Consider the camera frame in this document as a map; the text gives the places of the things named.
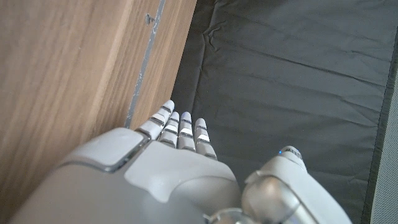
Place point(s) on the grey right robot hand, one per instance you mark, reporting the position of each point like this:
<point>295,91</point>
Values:
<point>155,186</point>

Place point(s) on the black backdrop cloth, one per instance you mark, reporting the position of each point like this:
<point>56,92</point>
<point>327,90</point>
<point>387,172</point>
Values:
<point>280,77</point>

